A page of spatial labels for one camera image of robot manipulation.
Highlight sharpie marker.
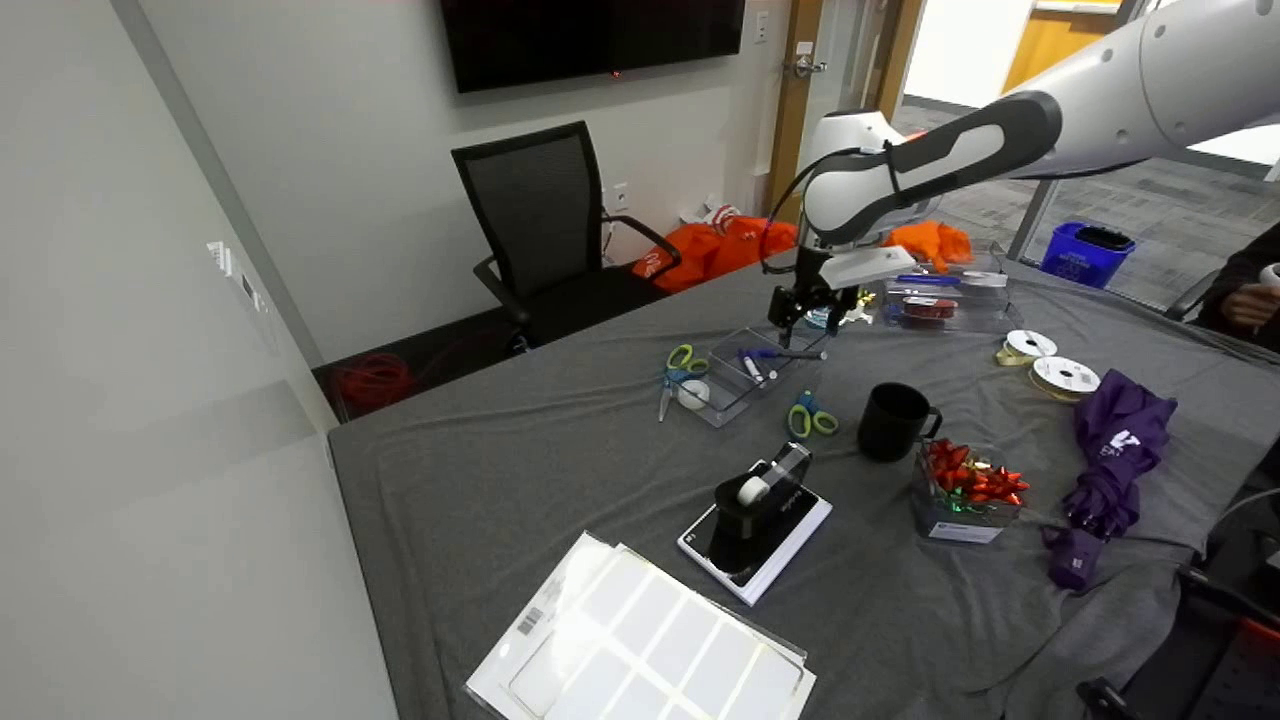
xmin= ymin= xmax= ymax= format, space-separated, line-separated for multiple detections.
xmin=734 ymin=348 xmax=778 ymax=394

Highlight clear plastic bow box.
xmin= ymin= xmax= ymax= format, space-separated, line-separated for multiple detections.
xmin=907 ymin=435 xmax=1036 ymax=546

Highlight black chair frame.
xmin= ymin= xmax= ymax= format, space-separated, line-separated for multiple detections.
xmin=1074 ymin=482 xmax=1280 ymax=720

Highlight dark sleeved forearm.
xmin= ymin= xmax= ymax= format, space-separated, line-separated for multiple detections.
xmin=1191 ymin=221 xmax=1280 ymax=321

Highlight large red gift bow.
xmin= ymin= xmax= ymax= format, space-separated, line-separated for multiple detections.
xmin=977 ymin=459 xmax=1030 ymax=514

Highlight black mesh office chair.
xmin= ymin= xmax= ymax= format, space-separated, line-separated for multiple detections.
xmin=446 ymin=116 xmax=686 ymax=357

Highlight white tape rolls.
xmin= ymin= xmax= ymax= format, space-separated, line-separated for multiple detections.
xmin=1029 ymin=353 xmax=1106 ymax=402

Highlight black wall television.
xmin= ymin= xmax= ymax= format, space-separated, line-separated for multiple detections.
xmin=434 ymin=0 xmax=752 ymax=99

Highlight red plaid ribbon spool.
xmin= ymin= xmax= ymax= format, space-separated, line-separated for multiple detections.
xmin=896 ymin=290 xmax=964 ymax=326

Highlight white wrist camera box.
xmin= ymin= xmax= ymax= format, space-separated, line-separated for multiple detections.
xmin=816 ymin=241 xmax=922 ymax=295

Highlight white wall switch plate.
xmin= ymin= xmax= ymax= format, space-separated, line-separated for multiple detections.
xmin=203 ymin=235 xmax=263 ymax=315

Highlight black tape dispenser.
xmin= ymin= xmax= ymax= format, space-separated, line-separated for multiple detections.
xmin=703 ymin=435 xmax=816 ymax=576

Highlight small red gift bow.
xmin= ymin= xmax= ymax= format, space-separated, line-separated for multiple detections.
xmin=918 ymin=439 xmax=982 ymax=494

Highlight purple folded umbrella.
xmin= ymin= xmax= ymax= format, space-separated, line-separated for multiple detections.
xmin=1041 ymin=368 xmax=1184 ymax=596

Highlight blue green handled scissors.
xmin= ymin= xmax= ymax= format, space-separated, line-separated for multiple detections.
xmin=778 ymin=388 xmax=842 ymax=444

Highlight orange cloth bundle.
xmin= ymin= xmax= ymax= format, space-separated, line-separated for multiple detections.
xmin=884 ymin=217 xmax=980 ymax=281

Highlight white flat box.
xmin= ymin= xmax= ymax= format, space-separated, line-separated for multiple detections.
xmin=672 ymin=487 xmax=837 ymax=612

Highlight gray tablecloth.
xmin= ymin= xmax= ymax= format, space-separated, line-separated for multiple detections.
xmin=324 ymin=257 xmax=1280 ymax=720

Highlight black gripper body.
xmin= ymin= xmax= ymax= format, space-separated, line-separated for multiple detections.
xmin=764 ymin=241 xmax=863 ymax=322

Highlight orange bag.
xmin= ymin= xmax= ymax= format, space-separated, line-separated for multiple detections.
xmin=632 ymin=211 xmax=803 ymax=301

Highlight white label sheets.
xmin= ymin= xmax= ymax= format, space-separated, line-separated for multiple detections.
xmin=459 ymin=528 xmax=821 ymax=720

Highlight white spool gold ribbon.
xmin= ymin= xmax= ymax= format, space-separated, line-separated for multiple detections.
xmin=990 ymin=322 xmax=1065 ymax=376

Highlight clear plastic supply tray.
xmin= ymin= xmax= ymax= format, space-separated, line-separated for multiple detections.
xmin=672 ymin=335 xmax=831 ymax=431

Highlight orange wooden cabinet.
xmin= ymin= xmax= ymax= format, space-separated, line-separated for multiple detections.
xmin=998 ymin=3 xmax=1138 ymax=90

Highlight black cup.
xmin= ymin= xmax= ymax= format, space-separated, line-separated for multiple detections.
xmin=852 ymin=379 xmax=949 ymax=467

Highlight light wooden door frame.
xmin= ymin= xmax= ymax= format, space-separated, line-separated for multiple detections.
xmin=764 ymin=0 xmax=929 ymax=225

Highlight person hand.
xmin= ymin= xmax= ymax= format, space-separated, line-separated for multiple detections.
xmin=1220 ymin=276 xmax=1280 ymax=335

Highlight blue bin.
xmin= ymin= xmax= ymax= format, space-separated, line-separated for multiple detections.
xmin=1036 ymin=217 xmax=1138 ymax=290

